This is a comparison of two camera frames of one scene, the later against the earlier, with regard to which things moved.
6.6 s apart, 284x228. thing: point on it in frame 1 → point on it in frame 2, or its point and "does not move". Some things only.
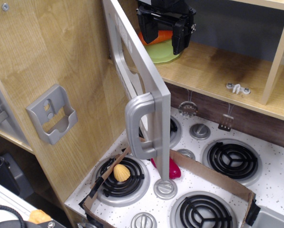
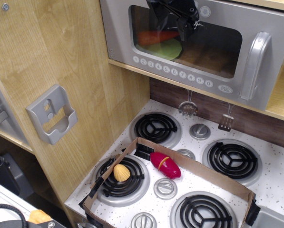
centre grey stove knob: [165, 190] does not move
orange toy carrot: [163, 35] does not move
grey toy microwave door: [148, 114] → [235, 49]
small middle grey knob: [186, 152] does not move
